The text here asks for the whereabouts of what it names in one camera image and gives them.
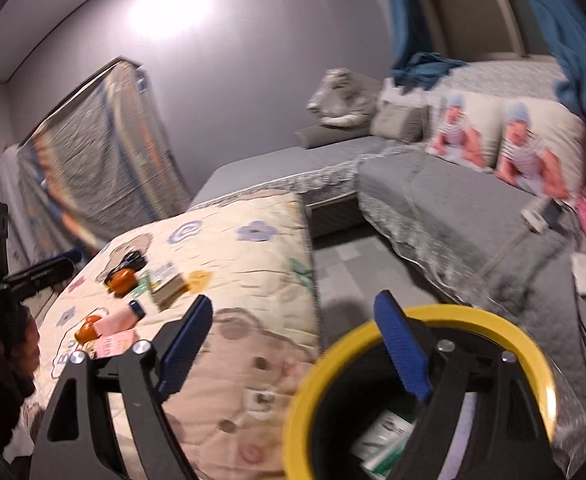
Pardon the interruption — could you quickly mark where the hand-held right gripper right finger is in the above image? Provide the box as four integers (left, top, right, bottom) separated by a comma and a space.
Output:
373, 289, 566, 480

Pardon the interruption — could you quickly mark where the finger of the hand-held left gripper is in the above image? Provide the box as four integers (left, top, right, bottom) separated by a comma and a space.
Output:
3, 252, 82, 293

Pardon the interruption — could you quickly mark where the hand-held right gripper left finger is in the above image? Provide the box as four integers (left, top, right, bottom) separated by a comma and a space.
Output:
29, 294, 214, 480

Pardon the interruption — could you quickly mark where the pink box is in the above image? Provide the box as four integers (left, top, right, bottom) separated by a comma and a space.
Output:
87, 329, 141, 360

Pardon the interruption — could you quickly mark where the orange snack wrapper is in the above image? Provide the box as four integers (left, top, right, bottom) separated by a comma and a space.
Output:
105, 267, 138, 297
74, 316, 102, 345

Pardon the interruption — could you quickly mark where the pink bottle with blue cap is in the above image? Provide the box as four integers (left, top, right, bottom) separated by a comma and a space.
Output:
93, 300, 147, 338

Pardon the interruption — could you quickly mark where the green white packet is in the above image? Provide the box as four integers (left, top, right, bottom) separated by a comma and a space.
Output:
350, 410, 419, 476
135, 262, 190, 307

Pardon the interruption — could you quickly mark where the large black plastic bag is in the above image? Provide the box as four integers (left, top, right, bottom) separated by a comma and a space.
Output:
105, 249, 148, 281

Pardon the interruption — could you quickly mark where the yellow-rimmed black trash bin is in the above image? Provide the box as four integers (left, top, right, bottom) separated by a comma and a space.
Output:
283, 304, 559, 480

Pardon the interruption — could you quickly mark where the person's left hand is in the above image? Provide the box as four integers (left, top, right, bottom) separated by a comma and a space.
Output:
0, 317, 41, 396

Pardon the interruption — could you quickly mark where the plain grey hanging cloth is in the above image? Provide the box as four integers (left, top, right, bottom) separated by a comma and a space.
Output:
0, 142, 38, 261

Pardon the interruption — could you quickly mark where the cream bear print blanket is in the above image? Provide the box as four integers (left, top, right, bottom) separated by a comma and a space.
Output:
18, 191, 324, 480

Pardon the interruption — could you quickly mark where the striped grey sheet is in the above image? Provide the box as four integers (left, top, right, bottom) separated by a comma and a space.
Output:
15, 57, 191, 256

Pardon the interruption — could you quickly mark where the grey quilted sofa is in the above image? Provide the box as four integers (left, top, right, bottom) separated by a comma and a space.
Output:
355, 57, 586, 476

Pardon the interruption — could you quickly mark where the white power adapter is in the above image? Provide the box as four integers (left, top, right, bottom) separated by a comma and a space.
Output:
520, 197, 561, 233

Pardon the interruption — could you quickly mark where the grey sofa bed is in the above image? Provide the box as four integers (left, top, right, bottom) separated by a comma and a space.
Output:
188, 137, 404, 211

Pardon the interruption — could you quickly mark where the baby print pillow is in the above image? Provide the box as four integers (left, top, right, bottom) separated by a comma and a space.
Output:
493, 100, 586, 201
425, 91, 511, 171

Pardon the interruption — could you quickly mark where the grey bolster pillow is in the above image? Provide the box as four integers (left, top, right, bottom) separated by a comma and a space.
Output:
295, 125, 374, 150

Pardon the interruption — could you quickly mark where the grey square cushion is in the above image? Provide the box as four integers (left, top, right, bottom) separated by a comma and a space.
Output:
370, 91, 429, 143

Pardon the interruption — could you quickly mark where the white tiger plush toy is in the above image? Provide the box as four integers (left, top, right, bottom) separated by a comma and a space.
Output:
307, 67, 378, 128

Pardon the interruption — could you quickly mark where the blue curtain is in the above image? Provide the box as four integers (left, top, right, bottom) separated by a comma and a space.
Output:
518, 0, 586, 116
375, 0, 469, 91

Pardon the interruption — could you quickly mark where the metal frame window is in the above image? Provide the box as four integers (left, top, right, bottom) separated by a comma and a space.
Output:
413, 0, 529, 58

